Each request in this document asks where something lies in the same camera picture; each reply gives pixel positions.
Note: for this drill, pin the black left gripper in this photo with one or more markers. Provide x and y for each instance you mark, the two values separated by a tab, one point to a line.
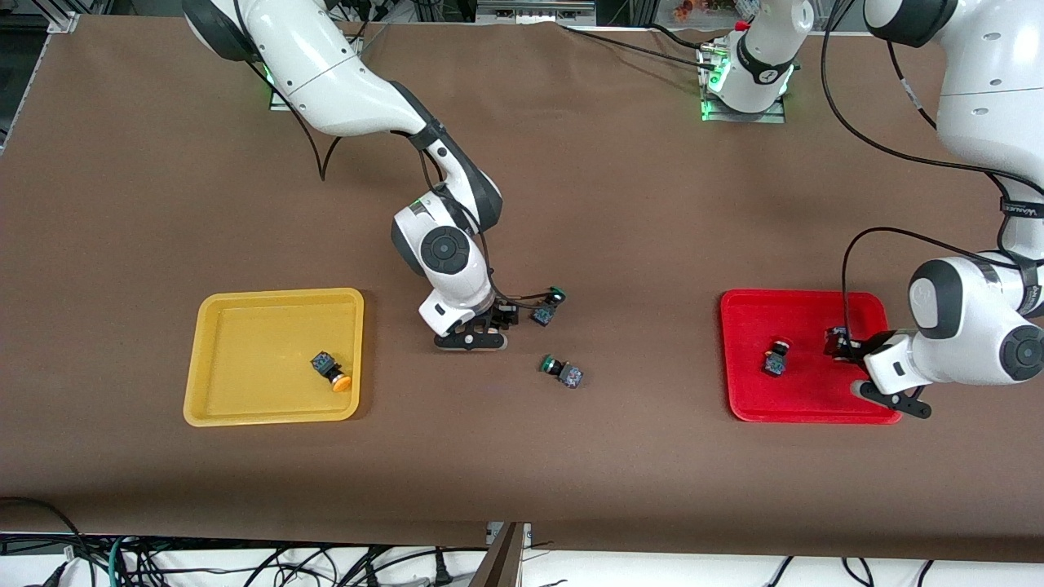
854	346

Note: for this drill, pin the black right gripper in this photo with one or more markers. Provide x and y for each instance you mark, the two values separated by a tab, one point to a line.
507	311

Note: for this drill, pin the yellow mushroom push button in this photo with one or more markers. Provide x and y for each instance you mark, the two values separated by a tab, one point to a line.
325	363

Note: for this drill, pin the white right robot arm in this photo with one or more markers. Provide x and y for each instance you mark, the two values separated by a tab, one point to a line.
326	73

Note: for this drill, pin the green push button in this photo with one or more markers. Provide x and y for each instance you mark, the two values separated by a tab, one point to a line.
541	314
571	377

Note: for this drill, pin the red plastic tray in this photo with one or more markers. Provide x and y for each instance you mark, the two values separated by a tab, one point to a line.
807	391

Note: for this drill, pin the brown table cover mat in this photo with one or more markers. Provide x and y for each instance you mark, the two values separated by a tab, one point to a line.
571	163

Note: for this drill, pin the yellow plastic tray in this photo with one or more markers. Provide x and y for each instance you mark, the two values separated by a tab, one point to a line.
261	367

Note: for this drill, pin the colourful flower decoration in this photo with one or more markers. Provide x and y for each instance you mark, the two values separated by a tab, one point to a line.
693	10

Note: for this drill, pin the white metal corner bracket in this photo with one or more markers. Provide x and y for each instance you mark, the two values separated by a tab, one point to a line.
493	532

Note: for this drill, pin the dark wooden post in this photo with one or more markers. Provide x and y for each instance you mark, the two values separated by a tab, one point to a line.
502	562

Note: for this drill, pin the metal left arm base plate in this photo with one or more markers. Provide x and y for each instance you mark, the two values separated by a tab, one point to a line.
711	116

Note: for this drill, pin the aluminium frame rail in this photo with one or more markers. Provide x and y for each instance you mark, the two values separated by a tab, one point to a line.
534	12

